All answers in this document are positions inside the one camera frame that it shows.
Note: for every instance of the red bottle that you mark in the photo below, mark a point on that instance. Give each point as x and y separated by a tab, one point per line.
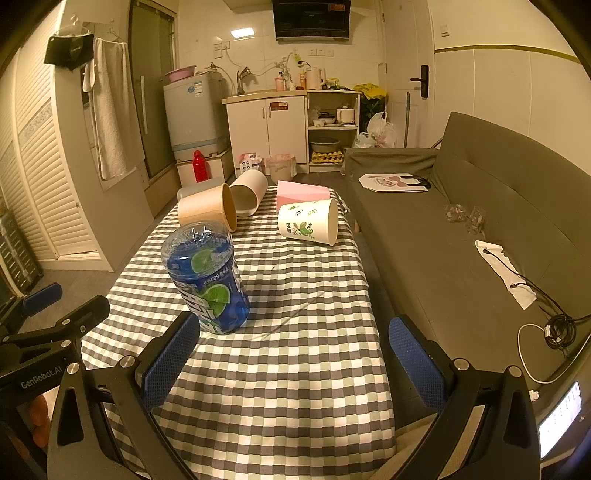
200	167

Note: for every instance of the white bowl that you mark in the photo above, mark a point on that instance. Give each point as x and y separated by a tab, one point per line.
324	122

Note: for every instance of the grey-green sofa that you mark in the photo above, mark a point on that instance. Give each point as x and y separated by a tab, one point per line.
415	258

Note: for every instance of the ceiling light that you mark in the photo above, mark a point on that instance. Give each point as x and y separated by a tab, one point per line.
243	33

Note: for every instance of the pink cup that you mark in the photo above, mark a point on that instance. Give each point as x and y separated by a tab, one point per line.
279	84

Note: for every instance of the white cloth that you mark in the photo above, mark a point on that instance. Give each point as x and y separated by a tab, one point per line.
501	270

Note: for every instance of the white green-print paper cup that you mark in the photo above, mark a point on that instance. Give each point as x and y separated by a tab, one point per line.
309	221

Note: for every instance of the grey checkered tablecloth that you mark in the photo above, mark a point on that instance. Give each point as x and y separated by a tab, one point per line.
286	369

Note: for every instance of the glass shower door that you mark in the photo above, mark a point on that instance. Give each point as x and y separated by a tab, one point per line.
152	92

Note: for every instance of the white kitchen cabinet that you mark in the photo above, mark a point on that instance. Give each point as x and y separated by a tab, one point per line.
281	134

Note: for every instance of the white louvred wardrobe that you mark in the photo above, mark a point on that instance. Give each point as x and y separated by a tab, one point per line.
46	184

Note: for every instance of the pink trash bin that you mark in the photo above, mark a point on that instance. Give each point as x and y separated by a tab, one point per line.
279	168

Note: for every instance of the printed tote bag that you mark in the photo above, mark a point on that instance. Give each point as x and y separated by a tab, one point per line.
392	182

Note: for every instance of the yellow egg tray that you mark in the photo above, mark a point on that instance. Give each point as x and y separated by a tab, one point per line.
327	158

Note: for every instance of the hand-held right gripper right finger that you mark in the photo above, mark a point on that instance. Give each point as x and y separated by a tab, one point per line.
415	364

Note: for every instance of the white washer stand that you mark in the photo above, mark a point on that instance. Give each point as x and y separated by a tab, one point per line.
219	168

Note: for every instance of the brown paper cup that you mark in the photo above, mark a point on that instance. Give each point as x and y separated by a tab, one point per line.
203	207

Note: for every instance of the pink white packet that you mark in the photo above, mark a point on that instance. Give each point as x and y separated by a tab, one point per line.
249	163

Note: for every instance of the plain white cup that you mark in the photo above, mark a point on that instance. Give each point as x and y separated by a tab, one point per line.
251	182

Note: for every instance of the white towel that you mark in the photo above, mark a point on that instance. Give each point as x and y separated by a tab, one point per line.
113	115

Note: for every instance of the pink kettle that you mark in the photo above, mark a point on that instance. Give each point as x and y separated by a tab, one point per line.
315	78

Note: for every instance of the pink box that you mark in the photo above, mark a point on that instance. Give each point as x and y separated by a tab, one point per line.
295	191

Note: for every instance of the white door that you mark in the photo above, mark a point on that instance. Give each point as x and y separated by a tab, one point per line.
406	46

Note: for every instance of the grey basin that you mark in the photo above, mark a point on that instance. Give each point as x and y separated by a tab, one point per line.
326	144

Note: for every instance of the blue lime drink bottle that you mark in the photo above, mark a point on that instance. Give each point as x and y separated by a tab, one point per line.
203	277

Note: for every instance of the white plastic bag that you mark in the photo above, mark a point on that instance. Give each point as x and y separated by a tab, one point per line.
379	129

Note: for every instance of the clear glass cup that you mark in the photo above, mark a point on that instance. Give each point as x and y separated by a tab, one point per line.
455	213
475	220

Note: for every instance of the yellow bag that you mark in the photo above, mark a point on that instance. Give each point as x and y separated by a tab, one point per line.
369	90

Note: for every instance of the pink basin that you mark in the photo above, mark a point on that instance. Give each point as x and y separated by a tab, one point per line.
180	74

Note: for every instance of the person's left hand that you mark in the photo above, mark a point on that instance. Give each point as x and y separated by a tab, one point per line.
38	415

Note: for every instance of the orange bottle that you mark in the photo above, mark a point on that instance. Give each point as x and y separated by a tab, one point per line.
303	82

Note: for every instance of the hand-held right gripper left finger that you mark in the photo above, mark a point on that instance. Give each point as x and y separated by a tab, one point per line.
170	357

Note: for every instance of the metal faucet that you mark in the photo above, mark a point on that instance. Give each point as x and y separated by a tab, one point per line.
241	81

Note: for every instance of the white washing machine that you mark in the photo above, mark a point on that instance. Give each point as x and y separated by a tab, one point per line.
194	115

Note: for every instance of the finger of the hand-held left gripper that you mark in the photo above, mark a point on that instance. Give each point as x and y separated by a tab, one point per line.
42	297
69	319

